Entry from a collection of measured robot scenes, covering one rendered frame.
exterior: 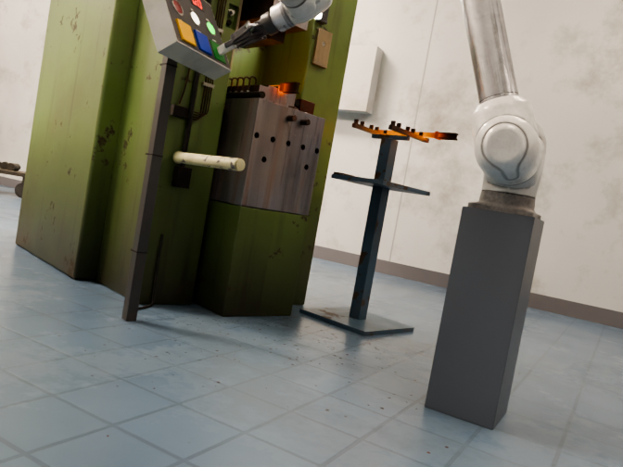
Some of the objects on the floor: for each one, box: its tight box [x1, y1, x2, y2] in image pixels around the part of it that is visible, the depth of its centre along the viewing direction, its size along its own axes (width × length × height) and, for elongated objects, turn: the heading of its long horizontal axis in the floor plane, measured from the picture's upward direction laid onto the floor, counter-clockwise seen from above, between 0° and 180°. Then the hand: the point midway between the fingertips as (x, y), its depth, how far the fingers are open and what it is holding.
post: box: [121, 56, 177, 322], centre depth 203 cm, size 4×4×108 cm
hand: (226, 47), depth 202 cm, fingers closed
